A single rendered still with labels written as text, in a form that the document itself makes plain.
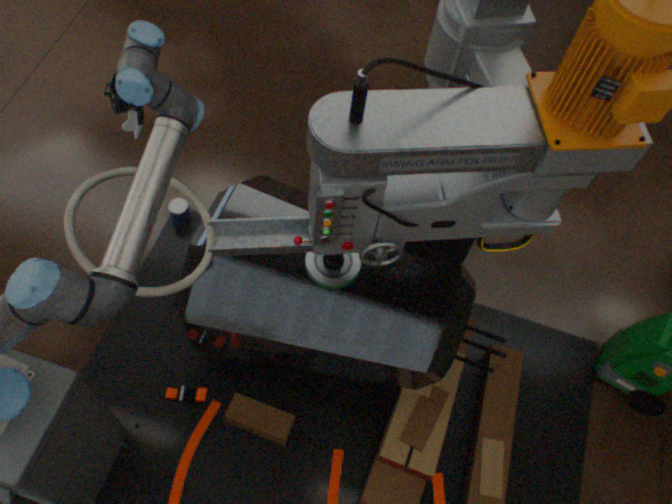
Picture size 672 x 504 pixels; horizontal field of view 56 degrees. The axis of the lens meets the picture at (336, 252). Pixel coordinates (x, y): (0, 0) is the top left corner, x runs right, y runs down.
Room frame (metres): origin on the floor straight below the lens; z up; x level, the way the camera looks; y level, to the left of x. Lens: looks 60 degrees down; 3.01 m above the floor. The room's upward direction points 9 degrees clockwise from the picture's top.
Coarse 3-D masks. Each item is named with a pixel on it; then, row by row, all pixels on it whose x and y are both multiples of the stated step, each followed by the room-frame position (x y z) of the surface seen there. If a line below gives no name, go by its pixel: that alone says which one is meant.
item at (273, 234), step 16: (208, 224) 1.11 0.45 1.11; (224, 224) 1.12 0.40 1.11; (240, 224) 1.13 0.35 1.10; (256, 224) 1.15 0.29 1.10; (272, 224) 1.16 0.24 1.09; (288, 224) 1.18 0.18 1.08; (304, 224) 1.19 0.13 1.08; (224, 240) 1.07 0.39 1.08; (240, 240) 1.08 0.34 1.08; (256, 240) 1.09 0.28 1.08; (272, 240) 1.10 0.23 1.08; (288, 240) 1.12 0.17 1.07
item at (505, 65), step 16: (432, 32) 1.92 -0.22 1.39; (448, 32) 1.83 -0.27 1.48; (432, 48) 1.88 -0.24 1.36; (448, 48) 1.81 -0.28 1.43; (480, 48) 1.78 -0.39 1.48; (496, 48) 1.79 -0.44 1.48; (512, 48) 1.81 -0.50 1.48; (432, 64) 1.85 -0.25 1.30; (448, 64) 1.80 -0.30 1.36; (464, 64) 1.77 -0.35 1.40; (480, 64) 1.71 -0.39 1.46; (496, 64) 1.72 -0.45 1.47; (512, 64) 1.73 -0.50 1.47; (528, 64) 1.75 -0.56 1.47; (480, 80) 1.68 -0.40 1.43; (496, 80) 1.64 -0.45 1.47; (512, 80) 1.65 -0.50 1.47
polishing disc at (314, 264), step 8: (312, 256) 1.17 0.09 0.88; (320, 256) 1.18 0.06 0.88; (344, 256) 1.20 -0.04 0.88; (352, 256) 1.20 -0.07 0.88; (312, 264) 1.14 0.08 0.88; (320, 264) 1.15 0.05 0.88; (344, 264) 1.16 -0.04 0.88; (352, 264) 1.17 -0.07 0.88; (360, 264) 1.17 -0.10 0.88; (312, 272) 1.11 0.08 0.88; (320, 272) 1.11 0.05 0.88; (328, 272) 1.12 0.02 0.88; (336, 272) 1.12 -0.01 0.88; (344, 272) 1.13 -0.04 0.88; (352, 272) 1.13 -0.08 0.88; (320, 280) 1.08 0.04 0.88; (328, 280) 1.08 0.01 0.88; (336, 280) 1.09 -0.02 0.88; (344, 280) 1.09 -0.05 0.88
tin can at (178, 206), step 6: (180, 198) 1.80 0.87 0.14; (174, 204) 1.76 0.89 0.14; (180, 204) 1.76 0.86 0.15; (186, 204) 1.77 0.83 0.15; (174, 210) 1.72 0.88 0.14; (180, 210) 1.73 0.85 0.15; (186, 210) 1.74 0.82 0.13; (174, 216) 1.71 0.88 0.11; (180, 216) 1.71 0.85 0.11; (186, 216) 1.73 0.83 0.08; (174, 222) 1.71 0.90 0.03; (180, 222) 1.71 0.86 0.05; (186, 222) 1.72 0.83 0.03
